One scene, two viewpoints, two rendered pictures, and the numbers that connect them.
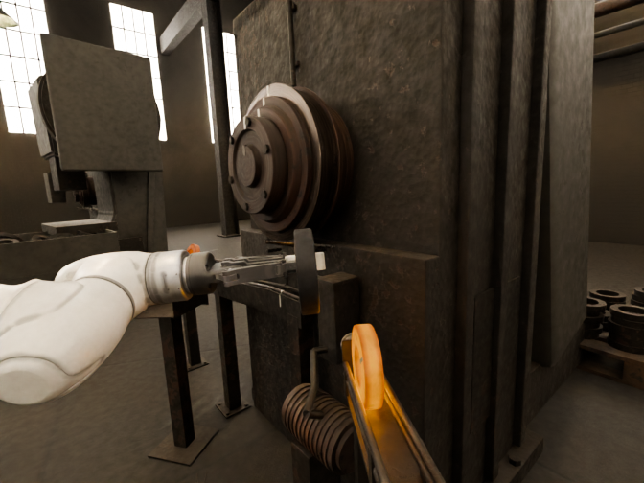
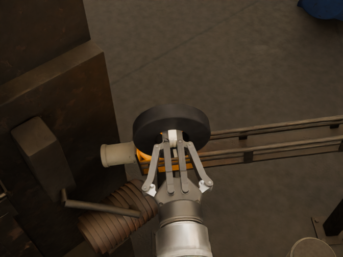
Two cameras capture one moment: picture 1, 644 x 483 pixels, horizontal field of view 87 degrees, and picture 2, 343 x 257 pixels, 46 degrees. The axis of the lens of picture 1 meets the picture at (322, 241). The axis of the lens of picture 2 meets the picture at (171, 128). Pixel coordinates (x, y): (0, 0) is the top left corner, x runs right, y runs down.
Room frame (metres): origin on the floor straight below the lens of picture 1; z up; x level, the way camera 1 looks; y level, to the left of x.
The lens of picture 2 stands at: (0.60, 0.50, 1.55)
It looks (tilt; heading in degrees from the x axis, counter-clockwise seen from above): 54 degrees down; 269
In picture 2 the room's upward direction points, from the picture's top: straight up
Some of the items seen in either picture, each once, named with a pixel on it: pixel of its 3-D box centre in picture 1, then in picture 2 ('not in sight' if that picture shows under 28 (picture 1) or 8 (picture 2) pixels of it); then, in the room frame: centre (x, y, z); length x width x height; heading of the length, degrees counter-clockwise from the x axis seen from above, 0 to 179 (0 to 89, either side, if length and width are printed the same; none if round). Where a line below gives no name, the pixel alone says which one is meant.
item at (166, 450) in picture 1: (171, 363); not in sight; (1.28, 0.64, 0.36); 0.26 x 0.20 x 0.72; 74
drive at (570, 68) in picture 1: (474, 210); not in sight; (1.82, -0.83, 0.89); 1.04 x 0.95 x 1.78; 129
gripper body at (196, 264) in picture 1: (217, 271); (178, 203); (0.58, 0.19, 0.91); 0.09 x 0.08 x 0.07; 94
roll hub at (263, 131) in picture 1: (253, 166); not in sight; (1.03, 0.19, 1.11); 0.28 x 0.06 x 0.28; 39
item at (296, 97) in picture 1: (282, 166); not in sight; (1.09, 0.12, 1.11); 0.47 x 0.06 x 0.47; 39
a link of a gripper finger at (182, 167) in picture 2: (254, 269); (182, 168); (0.58, 0.12, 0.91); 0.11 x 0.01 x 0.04; 93
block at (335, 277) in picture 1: (339, 316); (45, 160); (0.91, -0.04, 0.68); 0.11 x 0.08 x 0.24; 129
